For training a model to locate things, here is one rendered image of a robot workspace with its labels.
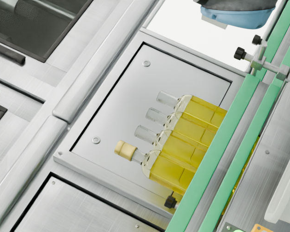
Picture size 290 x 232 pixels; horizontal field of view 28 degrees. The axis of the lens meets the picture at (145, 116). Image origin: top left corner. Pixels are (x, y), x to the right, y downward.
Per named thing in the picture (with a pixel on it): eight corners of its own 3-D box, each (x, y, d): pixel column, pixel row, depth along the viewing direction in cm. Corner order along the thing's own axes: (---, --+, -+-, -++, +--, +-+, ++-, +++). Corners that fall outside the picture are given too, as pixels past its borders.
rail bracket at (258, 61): (276, 96, 138) (229, 75, 140) (297, 53, 123) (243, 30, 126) (272, 105, 136) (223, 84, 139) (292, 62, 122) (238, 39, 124)
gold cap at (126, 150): (138, 144, 131) (121, 136, 132) (131, 156, 129) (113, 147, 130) (136, 153, 134) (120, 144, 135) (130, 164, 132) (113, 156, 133)
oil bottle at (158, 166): (232, 195, 131) (148, 155, 135) (237, 185, 126) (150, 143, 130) (222, 216, 128) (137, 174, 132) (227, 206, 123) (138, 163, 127)
